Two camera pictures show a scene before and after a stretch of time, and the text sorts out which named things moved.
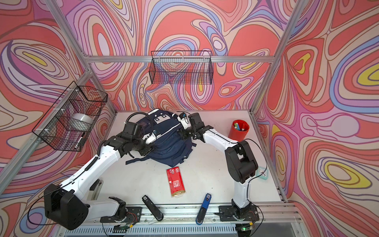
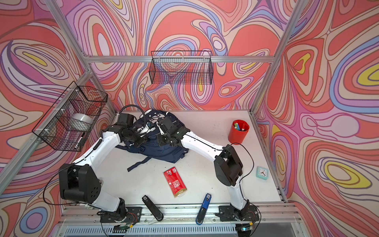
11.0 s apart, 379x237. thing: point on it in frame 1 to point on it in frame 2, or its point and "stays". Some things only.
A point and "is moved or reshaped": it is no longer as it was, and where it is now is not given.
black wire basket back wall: x=181 y=67 stays
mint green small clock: x=265 y=175 stays
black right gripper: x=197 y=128 to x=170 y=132
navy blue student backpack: x=173 y=142 is moved or reshaped
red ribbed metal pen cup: x=239 y=130 stays
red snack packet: x=175 y=181 stays
